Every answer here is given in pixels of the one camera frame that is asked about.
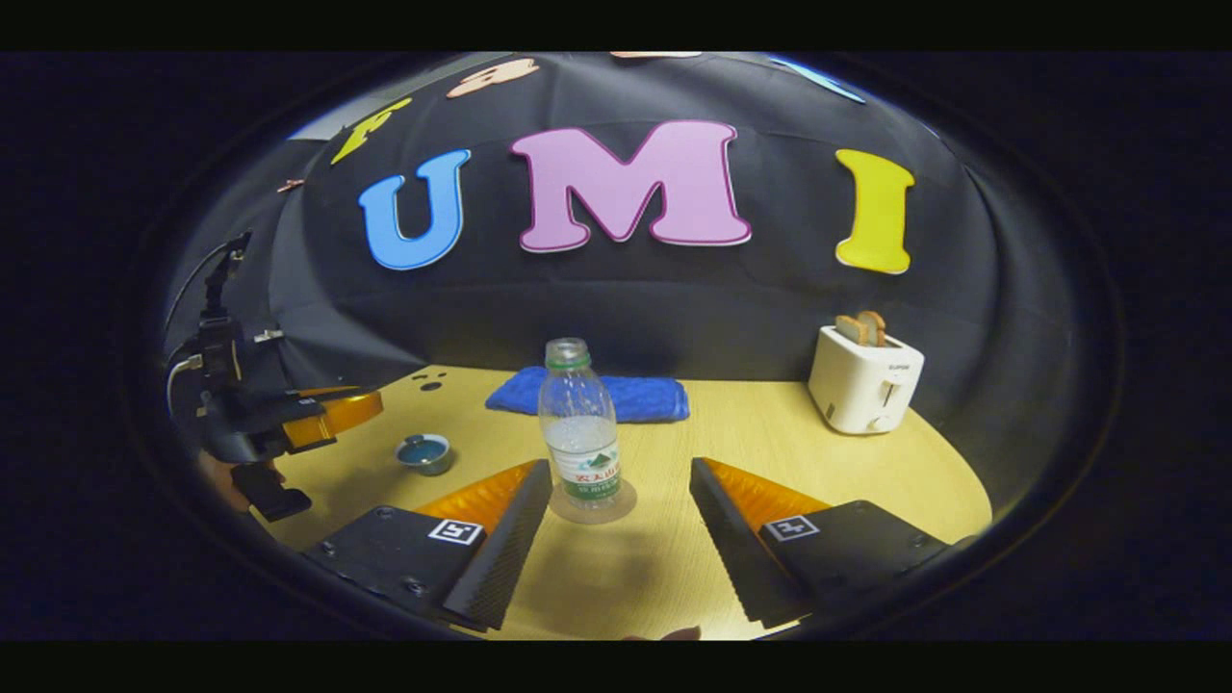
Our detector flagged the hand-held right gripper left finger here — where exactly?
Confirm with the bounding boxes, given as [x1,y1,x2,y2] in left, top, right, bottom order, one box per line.
[301,458,554,633]

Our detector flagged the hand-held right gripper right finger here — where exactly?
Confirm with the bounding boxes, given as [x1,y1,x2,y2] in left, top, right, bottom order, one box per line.
[689,457,954,629]

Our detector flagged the white teacup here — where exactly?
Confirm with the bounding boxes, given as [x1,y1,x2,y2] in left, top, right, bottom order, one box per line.
[397,438,454,477]

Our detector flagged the clear plastic water bottle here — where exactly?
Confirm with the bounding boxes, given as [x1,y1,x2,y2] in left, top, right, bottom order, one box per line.
[537,337,622,521]

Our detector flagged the blue towel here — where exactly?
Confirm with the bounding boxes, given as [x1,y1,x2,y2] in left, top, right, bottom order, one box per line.
[484,366,691,424]

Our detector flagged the white toaster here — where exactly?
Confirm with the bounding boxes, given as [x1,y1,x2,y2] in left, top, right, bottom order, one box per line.
[807,324,926,436]

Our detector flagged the black backdrop cloth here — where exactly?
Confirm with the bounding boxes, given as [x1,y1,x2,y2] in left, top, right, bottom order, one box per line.
[164,53,1089,501]

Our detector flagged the grey cable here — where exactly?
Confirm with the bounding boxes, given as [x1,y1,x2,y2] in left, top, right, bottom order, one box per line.
[162,239,237,410]

